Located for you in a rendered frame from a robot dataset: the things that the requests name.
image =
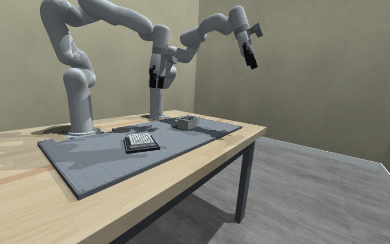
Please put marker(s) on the grey operator panel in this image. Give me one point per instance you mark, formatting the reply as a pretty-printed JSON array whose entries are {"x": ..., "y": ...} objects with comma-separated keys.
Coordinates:
[{"x": 188, "y": 122}]

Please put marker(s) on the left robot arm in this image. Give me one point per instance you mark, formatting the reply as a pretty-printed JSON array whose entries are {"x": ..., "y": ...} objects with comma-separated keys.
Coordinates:
[{"x": 236, "y": 22}]

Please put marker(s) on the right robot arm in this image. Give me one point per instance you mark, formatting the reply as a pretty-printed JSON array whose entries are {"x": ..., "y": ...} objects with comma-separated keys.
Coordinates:
[{"x": 55, "y": 14}]

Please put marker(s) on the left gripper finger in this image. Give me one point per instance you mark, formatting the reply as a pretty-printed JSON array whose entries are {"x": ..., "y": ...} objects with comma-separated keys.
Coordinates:
[
  {"x": 253, "y": 66},
  {"x": 247, "y": 55}
]

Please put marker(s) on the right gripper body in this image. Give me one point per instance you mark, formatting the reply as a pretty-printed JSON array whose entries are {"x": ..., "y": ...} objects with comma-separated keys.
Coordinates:
[{"x": 160, "y": 62}]

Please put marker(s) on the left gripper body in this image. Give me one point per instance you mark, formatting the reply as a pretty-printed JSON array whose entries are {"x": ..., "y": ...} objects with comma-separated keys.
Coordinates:
[{"x": 244, "y": 37}]

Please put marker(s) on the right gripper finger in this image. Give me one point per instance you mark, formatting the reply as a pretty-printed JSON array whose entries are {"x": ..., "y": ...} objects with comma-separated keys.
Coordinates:
[
  {"x": 152, "y": 77},
  {"x": 160, "y": 82}
]

